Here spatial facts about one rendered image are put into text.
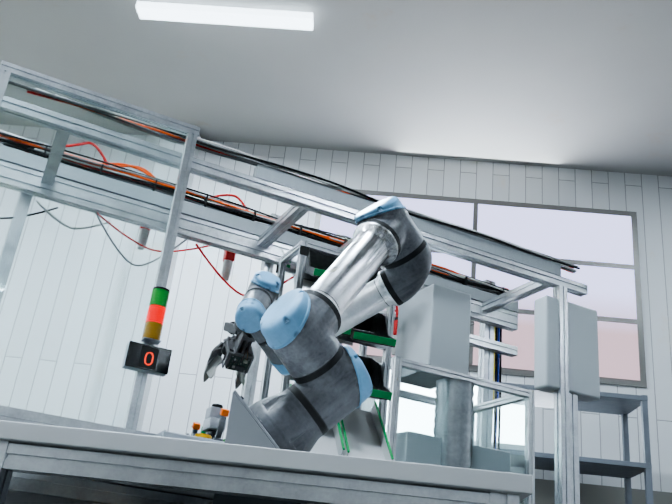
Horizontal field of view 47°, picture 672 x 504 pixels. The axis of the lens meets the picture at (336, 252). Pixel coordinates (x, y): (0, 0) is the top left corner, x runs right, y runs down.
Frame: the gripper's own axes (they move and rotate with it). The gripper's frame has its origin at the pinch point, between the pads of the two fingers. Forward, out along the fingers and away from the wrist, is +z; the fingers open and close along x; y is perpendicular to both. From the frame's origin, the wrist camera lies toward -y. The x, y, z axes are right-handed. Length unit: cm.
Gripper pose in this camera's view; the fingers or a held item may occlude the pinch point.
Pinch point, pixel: (221, 380)
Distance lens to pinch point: 217.8
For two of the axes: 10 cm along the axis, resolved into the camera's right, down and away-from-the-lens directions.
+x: 8.9, 2.6, 3.6
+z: -3.9, 8.5, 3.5
